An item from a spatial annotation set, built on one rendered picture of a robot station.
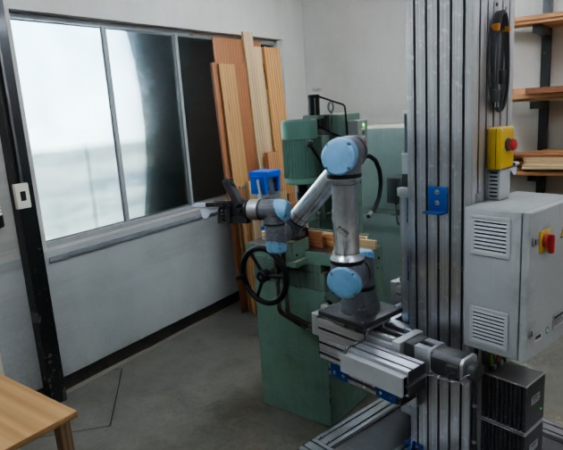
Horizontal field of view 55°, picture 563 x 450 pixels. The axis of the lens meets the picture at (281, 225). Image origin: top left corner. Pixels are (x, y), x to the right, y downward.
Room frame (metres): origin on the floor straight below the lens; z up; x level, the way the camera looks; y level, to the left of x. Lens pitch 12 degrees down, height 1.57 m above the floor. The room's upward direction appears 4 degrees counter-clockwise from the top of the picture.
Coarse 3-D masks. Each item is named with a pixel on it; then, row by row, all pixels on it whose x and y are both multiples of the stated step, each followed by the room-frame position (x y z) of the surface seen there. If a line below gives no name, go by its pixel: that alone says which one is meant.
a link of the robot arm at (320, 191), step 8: (320, 176) 1.92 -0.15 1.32; (320, 184) 1.91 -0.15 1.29; (328, 184) 1.90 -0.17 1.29; (312, 192) 1.92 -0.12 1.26; (320, 192) 1.91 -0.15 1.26; (328, 192) 1.91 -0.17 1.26; (304, 200) 1.94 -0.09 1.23; (312, 200) 1.92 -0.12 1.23; (320, 200) 1.92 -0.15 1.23; (296, 208) 1.96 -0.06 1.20; (304, 208) 1.93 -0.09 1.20; (312, 208) 1.93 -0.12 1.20; (296, 216) 1.95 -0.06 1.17; (304, 216) 1.94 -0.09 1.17; (312, 216) 1.96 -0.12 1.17; (296, 224) 1.95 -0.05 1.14; (304, 224) 1.96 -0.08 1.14; (296, 232) 1.97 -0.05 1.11
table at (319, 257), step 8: (256, 240) 2.73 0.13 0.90; (264, 240) 2.72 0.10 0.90; (248, 248) 2.69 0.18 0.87; (312, 248) 2.50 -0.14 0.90; (320, 248) 2.49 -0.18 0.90; (328, 248) 2.48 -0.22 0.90; (312, 256) 2.44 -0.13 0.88; (320, 256) 2.42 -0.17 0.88; (328, 256) 2.39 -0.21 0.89; (288, 264) 2.42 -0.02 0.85; (296, 264) 2.39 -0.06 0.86; (304, 264) 2.43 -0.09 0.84; (320, 264) 2.42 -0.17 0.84; (328, 264) 2.39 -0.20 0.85
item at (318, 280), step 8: (376, 256) 2.80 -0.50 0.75; (264, 264) 2.63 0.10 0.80; (256, 272) 2.67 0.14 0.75; (296, 272) 2.51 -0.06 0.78; (304, 272) 2.48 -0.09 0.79; (312, 272) 2.45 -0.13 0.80; (328, 272) 2.43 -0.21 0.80; (272, 280) 2.60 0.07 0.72; (280, 280) 2.57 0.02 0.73; (296, 280) 2.51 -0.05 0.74; (304, 280) 2.48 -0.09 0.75; (312, 280) 2.45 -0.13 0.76; (320, 280) 2.42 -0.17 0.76; (312, 288) 2.45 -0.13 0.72; (320, 288) 2.42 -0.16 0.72; (328, 288) 2.43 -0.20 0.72
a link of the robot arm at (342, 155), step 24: (336, 144) 1.72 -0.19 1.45; (360, 144) 1.78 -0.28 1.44; (336, 168) 1.71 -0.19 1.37; (360, 168) 1.75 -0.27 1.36; (336, 192) 1.74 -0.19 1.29; (336, 216) 1.75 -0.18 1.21; (336, 240) 1.75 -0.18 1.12; (336, 264) 1.73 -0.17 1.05; (360, 264) 1.73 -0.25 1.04; (336, 288) 1.72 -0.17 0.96; (360, 288) 1.72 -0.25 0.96
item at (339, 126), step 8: (352, 112) 2.86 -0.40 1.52; (336, 120) 2.75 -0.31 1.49; (344, 120) 2.79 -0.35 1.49; (352, 120) 2.85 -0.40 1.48; (336, 128) 2.75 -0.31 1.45; (344, 128) 2.79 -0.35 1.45; (336, 136) 2.75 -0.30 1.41; (360, 192) 2.90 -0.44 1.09; (360, 200) 2.90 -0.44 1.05; (360, 208) 2.89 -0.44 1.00; (312, 224) 2.86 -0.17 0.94; (328, 224) 2.80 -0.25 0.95; (360, 224) 2.89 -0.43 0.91; (360, 232) 2.89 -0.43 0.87
